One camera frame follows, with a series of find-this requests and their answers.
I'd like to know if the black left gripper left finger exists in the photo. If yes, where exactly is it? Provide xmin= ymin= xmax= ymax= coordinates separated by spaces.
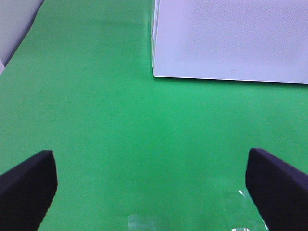
xmin=0 ymin=150 xmax=58 ymax=231

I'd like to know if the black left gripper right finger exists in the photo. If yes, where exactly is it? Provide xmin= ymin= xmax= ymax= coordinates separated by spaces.
xmin=245 ymin=148 xmax=308 ymax=231

